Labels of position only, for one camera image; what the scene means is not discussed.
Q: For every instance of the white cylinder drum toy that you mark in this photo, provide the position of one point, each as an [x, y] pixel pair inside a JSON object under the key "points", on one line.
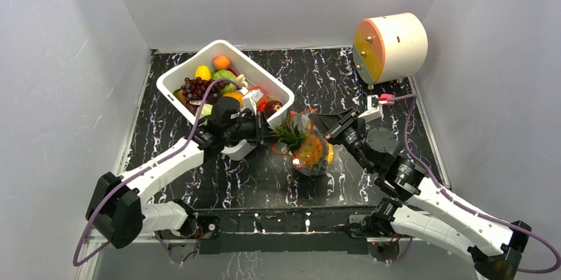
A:
{"points": [[389, 48]]}

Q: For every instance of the dark purple toy fruit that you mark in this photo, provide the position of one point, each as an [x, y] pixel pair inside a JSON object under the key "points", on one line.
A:
{"points": [[271, 107]]}

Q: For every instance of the red toy grapes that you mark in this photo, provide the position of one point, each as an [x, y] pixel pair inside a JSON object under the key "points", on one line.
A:
{"points": [[194, 89]]}

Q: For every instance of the orange toy fruit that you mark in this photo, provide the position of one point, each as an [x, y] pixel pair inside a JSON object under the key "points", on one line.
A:
{"points": [[221, 62]]}

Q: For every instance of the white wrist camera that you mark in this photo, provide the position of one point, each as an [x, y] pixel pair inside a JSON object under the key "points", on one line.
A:
{"points": [[249, 104], [373, 109]]}

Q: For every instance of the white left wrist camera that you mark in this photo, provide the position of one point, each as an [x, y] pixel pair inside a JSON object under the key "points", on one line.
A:
{"points": [[249, 104]]}

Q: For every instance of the yellow toy lemon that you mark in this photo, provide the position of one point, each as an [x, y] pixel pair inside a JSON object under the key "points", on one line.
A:
{"points": [[203, 73]]}

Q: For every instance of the yellow toy banana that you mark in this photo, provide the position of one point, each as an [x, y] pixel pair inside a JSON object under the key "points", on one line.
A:
{"points": [[330, 154]]}

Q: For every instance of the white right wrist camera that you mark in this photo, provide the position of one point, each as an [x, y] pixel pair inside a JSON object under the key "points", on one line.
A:
{"points": [[373, 109]]}

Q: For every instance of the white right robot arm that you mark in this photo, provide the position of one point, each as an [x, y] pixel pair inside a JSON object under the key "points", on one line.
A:
{"points": [[415, 206]]}

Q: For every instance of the orange toy pineapple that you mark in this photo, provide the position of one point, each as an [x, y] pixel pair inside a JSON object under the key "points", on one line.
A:
{"points": [[302, 144]]}

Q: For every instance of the green toy cabbage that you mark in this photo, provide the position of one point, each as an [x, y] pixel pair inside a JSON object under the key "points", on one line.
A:
{"points": [[226, 85]]}

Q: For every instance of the white plastic bin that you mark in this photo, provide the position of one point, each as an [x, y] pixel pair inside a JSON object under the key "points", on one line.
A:
{"points": [[248, 73]]}

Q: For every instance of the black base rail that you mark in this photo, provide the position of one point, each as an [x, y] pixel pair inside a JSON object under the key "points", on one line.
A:
{"points": [[296, 229]]}

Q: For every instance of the red toy peach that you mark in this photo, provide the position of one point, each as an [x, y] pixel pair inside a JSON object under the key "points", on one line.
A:
{"points": [[258, 95]]}

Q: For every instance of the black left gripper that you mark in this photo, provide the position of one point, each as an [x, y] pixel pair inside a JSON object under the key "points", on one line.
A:
{"points": [[261, 129]]}

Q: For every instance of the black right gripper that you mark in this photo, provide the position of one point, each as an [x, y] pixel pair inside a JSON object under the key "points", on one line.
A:
{"points": [[341, 124]]}

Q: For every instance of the pink eraser block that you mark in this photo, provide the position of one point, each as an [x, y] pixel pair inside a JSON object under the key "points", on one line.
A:
{"points": [[386, 99]]}

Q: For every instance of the clear zip top bag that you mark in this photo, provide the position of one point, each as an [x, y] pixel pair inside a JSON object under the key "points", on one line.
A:
{"points": [[305, 118]]}

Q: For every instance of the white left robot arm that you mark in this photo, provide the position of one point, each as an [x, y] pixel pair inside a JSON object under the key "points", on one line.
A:
{"points": [[119, 208]]}

